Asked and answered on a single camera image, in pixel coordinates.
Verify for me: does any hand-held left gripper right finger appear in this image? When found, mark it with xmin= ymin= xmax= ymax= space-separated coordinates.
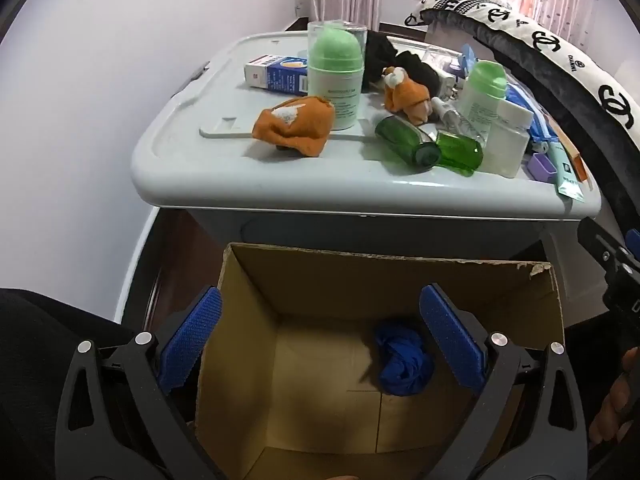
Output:
xmin=419 ymin=282 xmax=587 ymax=480

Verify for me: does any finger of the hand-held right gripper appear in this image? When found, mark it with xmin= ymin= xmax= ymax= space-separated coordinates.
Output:
xmin=576 ymin=216 xmax=640 ymax=281

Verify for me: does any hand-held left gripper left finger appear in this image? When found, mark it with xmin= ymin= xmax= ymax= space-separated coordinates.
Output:
xmin=54 ymin=285 xmax=224 ymax=480

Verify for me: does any blue sock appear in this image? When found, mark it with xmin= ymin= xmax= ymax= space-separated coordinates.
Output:
xmin=371 ymin=321 xmax=435 ymax=397

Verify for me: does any brown cardboard box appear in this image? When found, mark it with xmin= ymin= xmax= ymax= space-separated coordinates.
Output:
xmin=194 ymin=242 xmax=567 ymax=480

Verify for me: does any person's right hand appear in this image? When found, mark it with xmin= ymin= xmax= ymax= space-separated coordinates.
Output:
xmin=589 ymin=347 xmax=640 ymax=447

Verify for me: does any dark wooden furniture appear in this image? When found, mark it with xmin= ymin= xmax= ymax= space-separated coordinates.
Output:
xmin=145 ymin=207 xmax=228 ymax=333

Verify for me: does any teal sachet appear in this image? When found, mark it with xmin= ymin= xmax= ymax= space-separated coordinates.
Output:
xmin=547 ymin=142 xmax=586 ymax=204

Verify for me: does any orange slim box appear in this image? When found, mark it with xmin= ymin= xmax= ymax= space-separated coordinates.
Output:
xmin=555 ymin=122 xmax=589 ymax=181

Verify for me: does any purple small box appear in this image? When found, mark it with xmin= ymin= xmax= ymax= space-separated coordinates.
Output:
xmin=527 ymin=154 xmax=556 ymax=184

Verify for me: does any white plastic jar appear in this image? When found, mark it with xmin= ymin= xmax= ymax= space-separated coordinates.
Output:
xmin=482 ymin=100 xmax=535 ymax=179

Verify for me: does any blue pouch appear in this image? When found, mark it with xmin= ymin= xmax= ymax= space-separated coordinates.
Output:
xmin=505 ymin=82 xmax=552 ymax=145

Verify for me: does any light green glass bottle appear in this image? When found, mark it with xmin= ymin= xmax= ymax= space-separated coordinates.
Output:
xmin=435 ymin=130 xmax=485 ymax=177

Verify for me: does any black and white printed cushion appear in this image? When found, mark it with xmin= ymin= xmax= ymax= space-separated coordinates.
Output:
xmin=405 ymin=0 xmax=640 ymax=271

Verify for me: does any small green cap bottle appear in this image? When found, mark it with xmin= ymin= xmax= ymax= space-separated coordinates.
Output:
xmin=457 ymin=60 xmax=509 ymax=142

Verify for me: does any dark green glass bottle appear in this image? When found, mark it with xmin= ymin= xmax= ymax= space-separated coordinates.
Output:
xmin=375 ymin=115 xmax=442 ymax=168

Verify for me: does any grey plastic storage box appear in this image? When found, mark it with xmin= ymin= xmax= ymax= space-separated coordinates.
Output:
xmin=131 ymin=30 xmax=603 ymax=263

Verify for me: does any orange sock with white patch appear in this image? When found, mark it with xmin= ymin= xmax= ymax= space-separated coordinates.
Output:
xmin=251 ymin=96 xmax=336 ymax=156

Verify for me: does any orange sock with animal face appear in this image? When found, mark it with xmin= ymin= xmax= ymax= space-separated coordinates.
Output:
xmin=382 ymin=66 xmax=434 ymax=125

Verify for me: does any clear plastic case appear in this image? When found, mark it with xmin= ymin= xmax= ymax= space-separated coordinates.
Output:
xmin=425 ymin=45 xmax=464 ymax=70

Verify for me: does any black sock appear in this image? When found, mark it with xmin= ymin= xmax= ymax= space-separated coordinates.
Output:
xmin=365 ymin=30 xmax=399 ymax=92
xmin=395 ymin=50 xmax=442 ymax=97

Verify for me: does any blue and white carton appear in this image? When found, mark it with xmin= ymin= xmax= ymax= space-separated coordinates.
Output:
xmin=244 ymin=55 xmax=310 ymax=97

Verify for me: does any large green pump bottle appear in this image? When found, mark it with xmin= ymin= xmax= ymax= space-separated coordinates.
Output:
xmin=306 ymin=20 xmax=370 ymax=132

